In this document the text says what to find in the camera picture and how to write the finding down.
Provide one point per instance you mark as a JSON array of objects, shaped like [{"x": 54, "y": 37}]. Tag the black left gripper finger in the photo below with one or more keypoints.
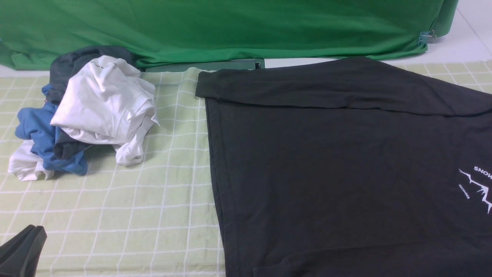
[{"x": 20, "y": 255}]

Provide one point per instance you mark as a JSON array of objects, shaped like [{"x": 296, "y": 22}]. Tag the white garment under pile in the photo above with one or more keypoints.
[{"x": 26, "y": 165}]

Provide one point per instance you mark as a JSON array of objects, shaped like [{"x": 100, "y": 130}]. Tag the light green checkered tablecloth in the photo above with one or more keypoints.
[{"x": 154, "y": 219}]

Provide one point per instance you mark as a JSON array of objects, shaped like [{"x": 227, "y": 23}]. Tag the blue binder clip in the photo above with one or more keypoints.
[{"x": 426, "y": 37}]

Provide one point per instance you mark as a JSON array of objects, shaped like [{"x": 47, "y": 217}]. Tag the dark gray long-sleeved shirt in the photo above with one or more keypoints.
[{"x": 349, "y": 168}]

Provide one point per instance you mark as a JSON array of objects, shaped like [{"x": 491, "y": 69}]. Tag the green backdrop cloth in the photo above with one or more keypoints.
[{"x": 158, "y": 32}]

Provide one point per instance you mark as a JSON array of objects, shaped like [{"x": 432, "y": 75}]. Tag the white crumpled shirt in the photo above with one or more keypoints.
[{"x": 107, "y": 102}]

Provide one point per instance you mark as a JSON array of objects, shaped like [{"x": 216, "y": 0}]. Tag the blue crumpled garment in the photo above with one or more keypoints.
[{"x": 35, "y": 124}]

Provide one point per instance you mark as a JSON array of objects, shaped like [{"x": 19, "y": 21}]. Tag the dark gray crumpled garment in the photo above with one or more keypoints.
[{"x": 68, "y": 64}]

